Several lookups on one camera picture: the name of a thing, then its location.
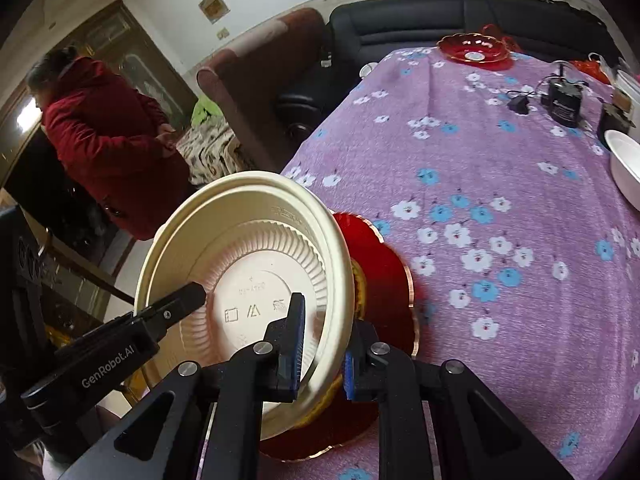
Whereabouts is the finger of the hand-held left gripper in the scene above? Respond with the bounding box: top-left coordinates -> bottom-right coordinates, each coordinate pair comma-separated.
134,282 -> 207,344

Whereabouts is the black wall plug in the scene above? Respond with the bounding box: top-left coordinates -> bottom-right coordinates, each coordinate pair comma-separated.
506,90 -> 539,116

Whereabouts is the brown upholstered chair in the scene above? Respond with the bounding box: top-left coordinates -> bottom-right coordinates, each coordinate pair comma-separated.
196,7 -> 331,173

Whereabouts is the cream plastic bowl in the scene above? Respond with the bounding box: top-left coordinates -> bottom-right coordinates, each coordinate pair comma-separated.
134,170 -> 349,442
295,255 -> 369,431

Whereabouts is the black leather sofa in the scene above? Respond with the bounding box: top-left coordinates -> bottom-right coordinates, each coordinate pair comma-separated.
272,0 -> 608,136

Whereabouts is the black stepper motor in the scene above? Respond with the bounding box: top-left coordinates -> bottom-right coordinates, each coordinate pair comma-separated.
546,76 -> 584,129

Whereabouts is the wooden glass door cabinet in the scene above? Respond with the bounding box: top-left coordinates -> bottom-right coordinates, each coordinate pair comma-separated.
0,0 -> 201,201

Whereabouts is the red glass plate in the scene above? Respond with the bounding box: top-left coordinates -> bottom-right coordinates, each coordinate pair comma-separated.
259,211 -> 421,462
437,31 -> 517,72

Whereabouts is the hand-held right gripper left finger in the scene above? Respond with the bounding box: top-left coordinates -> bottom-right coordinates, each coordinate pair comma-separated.
59,292 -> 307,480

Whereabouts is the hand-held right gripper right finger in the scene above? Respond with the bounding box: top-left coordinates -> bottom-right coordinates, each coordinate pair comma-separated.
342,321 -> 576,480

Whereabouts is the yellow wall sticker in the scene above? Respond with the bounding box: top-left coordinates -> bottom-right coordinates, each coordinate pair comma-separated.
198,0 -> 231,24

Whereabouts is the black power adapter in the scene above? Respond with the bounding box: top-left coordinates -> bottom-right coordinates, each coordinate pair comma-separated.
597,102 -> 637,142

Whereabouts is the green cloth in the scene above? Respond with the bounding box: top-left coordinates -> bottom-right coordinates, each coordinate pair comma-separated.
191,97 -> 222,127

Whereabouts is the printed blanket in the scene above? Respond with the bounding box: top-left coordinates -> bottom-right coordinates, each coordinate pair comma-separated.
176,120 -> 252,187

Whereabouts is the white paper bowl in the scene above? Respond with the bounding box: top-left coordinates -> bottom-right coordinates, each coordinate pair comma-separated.
603,129 -> 640,199

